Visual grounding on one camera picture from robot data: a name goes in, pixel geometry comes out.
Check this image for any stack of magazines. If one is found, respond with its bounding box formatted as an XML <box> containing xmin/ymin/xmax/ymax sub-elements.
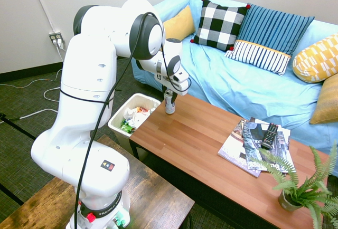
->
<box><xmin>217</xmin><ymin>119</ymin><xmax>262</xmax><ymax>178</ymax></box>

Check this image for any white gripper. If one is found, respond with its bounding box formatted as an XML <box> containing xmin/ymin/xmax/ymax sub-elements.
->
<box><xmin>161</xmin><ymin>77</ymin><xmax>192</xmax><ymax>106</ymax></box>

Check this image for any silver drink can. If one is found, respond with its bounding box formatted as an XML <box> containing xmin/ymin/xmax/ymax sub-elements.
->
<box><xmin>164</xmin><ymin>90</ymin><xmax>176</xmax><ymax>115</ymax></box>

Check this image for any black remote control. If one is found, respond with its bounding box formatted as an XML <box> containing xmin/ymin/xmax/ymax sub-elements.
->
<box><xmin>261</xmin><ymin>122</ymin><xmax>279</xmax><ymax>150</ymax></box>

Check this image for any thin gray floor cable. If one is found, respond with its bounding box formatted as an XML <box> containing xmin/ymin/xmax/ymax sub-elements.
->
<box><xmin>0</xmin><ymin>68</ymin><xmax>64</xmax><ymax>89</ymax></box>

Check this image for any blue striped pillow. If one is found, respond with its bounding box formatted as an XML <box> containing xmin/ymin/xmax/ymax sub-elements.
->
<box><xmin>224</xmin><ymin>3</ymin><xmax>315</xmax><ymax>77</ymax></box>

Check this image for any plain yellow pillow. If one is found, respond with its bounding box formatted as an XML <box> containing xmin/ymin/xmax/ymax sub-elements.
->
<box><xmin>161</xmin><ymin>4</ymin><xmax>196</xmax><ymax>43</ymax></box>

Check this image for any yellow white patterned bolster pillow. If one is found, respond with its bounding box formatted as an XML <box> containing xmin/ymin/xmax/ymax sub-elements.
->
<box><xmin>292</xmin><ymin>32</ymin><xmax>338</xmax><ymax>83</ymax></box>

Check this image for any reddish wooden coffee table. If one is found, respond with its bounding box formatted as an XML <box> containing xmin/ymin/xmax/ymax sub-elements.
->
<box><xmin>128</xmin><ymin>88</ymin><xmax>330</xmax><ymax>229</ymax></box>

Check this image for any white wall conduit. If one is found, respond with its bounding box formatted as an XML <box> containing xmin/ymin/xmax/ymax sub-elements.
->
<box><xmin>25</xmin><ymin>0</ymin><xmax>58</xmax><ymax>33</ymax></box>

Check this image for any black metal stand leg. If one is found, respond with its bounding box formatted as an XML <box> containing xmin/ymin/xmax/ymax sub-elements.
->
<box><xmin>0</xmin><ymin>183</ymin><xmax>25</xmax><ymax>206</ymax></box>
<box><xmin>0</xmin><ymin>112</ymin><xmax>36</xmax><ymax>140</ymax></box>

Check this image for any dark cover magazine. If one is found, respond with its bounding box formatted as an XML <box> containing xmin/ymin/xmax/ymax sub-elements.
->
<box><xmin>242</xmin><ymin>120</ymin><xmax>296</xmax><ymax>174</ymax></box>

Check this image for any white floor cable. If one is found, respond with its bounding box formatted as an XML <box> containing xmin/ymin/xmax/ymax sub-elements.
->
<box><xmin>18</xmin><ymin>46</ymin><xmax>65</xmax><ymax>120</ymax></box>

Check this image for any rustic dark wooden table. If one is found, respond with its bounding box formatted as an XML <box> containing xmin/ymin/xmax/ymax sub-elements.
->
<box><xmin>0</xmin><ymin>135</ymin><xmax>195</xmax><ymax>229</ymax></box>

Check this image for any crumpled white paper trash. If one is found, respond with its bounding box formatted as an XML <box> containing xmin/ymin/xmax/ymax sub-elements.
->
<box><xmin>123</xmin><ymin>106</ymin><xmax>157</xmax><ymax>130</ymax></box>

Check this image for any light blue covered sofa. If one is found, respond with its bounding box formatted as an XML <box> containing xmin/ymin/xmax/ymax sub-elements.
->
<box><xmin>131</xmin><ymin>0</ymin><xmax>338</xmax><ymax>177</ymax></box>

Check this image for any wall power outlet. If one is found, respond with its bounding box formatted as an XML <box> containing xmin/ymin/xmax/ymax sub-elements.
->
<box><xmin>48</xmin><ymin>30</ymin><xmax>65</xmax><ymax>50</ymax></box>

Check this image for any black white checkered pillow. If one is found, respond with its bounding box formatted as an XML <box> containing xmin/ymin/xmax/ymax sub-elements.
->
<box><xmin>190</xmin><ymin>0</ymin><xmax>251</xmax><ymax>52</ymax></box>

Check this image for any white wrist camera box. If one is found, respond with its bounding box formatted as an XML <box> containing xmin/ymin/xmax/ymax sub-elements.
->
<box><xmin>171</xmin><ymin>70</ymin><xmax>191</xmax><ymax>82</ymax></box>

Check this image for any white plastic trash bin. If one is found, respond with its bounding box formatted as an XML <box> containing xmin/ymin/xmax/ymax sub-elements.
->
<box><xmin>107</xmin><ymin>93</ymin><xmax>162</xmax><ymax>163</ymax></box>

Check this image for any green wrapper trash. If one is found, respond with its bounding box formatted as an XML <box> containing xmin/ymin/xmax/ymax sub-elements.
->
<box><xmin>120</xmin><ymin>122</ymin><xmax>136</xmax><ymax>135</ymax></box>

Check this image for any mustard textured pillow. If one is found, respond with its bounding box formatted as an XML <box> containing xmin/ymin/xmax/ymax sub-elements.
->
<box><xmin>309</xmin><ymin>73</ymin><xmax>338</xmax><ymax>126</ymax></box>

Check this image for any potted green fern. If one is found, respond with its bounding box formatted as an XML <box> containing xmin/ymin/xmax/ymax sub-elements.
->
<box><xmin>249</xmin><ymin>139</ymin><xmax>338</xmax><ymax>229</ymax></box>

